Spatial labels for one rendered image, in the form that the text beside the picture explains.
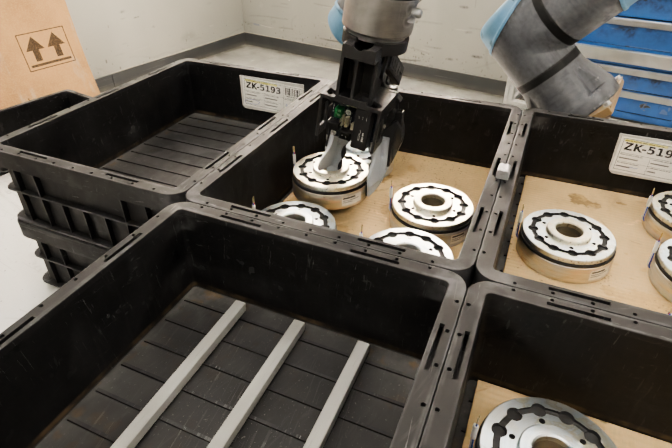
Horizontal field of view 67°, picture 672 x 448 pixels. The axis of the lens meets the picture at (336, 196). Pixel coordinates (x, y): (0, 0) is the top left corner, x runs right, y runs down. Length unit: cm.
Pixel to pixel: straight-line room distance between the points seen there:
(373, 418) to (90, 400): 24
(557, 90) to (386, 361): 59
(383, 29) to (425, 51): 317
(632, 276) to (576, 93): 37
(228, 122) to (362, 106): 46
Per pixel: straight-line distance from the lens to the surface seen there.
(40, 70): 330
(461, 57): 360
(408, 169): 78
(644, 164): 80
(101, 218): 67
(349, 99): 54
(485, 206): 53
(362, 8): 52
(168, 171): 81
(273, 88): 89
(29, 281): 89
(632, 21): 245
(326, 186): 63
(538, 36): 92
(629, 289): 64
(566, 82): 93
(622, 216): 77
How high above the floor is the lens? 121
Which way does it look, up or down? 32 degrees down
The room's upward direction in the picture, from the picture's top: straight up
